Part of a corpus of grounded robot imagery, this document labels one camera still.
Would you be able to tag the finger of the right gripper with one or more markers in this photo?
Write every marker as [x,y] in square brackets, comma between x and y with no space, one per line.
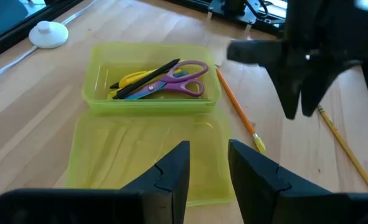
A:
[317,87]
[280,65]

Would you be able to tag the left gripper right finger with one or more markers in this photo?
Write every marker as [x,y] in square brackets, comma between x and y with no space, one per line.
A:
[280,199]

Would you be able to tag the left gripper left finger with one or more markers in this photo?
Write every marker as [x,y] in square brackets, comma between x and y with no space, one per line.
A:
[109,207]

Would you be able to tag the orange pencil yellow eraser cap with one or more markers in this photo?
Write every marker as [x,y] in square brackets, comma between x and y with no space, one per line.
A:
[239,107]

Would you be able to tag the yellow-green plastic supply box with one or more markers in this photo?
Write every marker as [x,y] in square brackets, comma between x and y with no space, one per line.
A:
[124,149]

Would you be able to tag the yellow wooden pencil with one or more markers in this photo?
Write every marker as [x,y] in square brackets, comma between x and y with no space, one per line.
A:
[347,149]

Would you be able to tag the blue pen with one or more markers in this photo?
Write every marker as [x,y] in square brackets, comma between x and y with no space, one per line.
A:
[182,74]

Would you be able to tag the yellow highlighter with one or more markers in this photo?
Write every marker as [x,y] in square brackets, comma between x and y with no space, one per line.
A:
[130,78]

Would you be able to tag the thick black marker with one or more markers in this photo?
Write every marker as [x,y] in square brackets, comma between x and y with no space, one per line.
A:
[146,78]

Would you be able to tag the white round puck with knob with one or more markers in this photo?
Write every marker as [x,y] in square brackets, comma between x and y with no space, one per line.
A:
[48,35]

